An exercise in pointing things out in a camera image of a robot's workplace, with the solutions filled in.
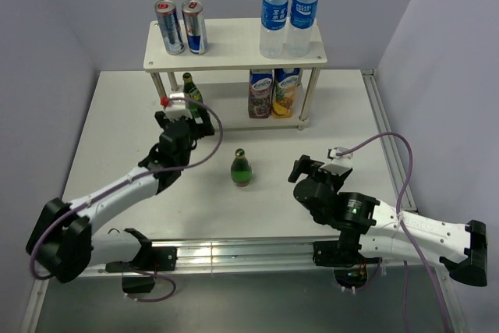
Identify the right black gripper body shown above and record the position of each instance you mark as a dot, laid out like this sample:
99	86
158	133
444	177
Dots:
333	180

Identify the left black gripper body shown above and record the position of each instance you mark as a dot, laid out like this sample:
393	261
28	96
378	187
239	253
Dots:
193	135

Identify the green glass bottle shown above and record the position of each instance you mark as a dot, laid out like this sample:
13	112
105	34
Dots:
191	90
241	170

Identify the silver drink can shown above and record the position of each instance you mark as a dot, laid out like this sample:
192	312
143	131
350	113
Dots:
194	23
166	13

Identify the blue-label water bottle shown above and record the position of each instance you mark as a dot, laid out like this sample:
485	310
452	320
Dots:
273	19
302	18

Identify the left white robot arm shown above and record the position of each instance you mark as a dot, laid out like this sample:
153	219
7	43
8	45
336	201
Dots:
61	240

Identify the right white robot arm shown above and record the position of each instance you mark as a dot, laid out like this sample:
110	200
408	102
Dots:
370	229

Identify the white two-tier wooden shelf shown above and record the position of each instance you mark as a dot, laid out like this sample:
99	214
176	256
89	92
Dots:
222	73

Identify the purple grape juice carton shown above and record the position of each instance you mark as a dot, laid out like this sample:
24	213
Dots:
260	92

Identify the yellow pineapple juice carton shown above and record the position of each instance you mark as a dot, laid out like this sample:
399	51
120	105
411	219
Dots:
284	92

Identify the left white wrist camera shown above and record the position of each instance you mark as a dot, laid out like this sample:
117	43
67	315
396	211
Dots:
176	106

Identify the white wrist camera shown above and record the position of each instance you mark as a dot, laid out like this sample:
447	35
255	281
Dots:
176	106
341	159

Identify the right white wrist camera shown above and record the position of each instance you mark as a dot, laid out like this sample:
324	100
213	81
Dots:
341	159

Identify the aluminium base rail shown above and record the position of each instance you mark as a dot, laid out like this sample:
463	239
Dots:
226	285

